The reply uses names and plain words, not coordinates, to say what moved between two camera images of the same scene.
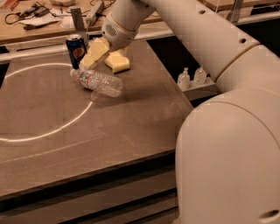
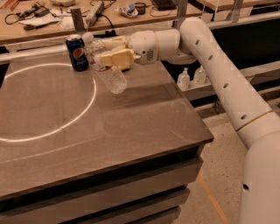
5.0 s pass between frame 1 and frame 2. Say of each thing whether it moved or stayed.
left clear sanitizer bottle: stayed
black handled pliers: stayed
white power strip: stayed
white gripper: moved
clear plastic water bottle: moved
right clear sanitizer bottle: stayed
